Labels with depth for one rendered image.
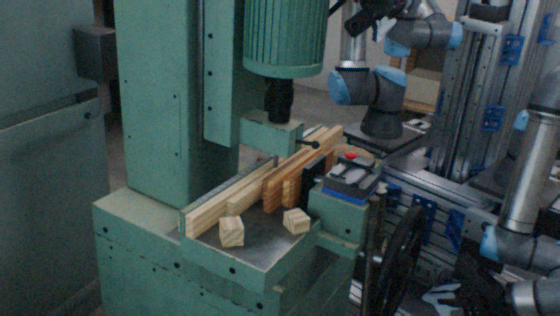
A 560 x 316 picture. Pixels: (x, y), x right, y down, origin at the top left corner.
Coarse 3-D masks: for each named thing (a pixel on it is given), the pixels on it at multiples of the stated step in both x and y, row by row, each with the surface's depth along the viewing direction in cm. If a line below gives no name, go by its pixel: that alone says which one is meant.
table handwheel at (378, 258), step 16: (416, 208) 111; (400, 224) 105; (416, 224) 121; (400, 240) 103; (416, 240) 120; (384, 256) 103; (400, 256) 113; (416, 256) 125; (384, 272) 102; (400, 272) 112; (384, 288) 102; (400, 288) 124
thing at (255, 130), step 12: (240, 120) 119; (252, 120) 117; (264, 120) 118; (240, 132) 120; (252, 132) 119; (264, 132) 117; (276, 132) 115; (288, 132) 113; (300, 132) 118; (252, 144) 120; (264, 144) 118; (276, 144) 116; (288, 144) 115; (300, 144) 120; (288, 156) 116
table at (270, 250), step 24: (240, 216) 112; (264, 216) 113; (312, 216) 114; (384, 216) 123; (192, 240) 103; (216, 240) 103; (264, 240) 104; (288, 240) 105; (312, 240) 112; (336, 240) 112; (216, 264) 102; (240, 264) 98; (264, 264) 98; (288, 264) 104; (264, 288) 97
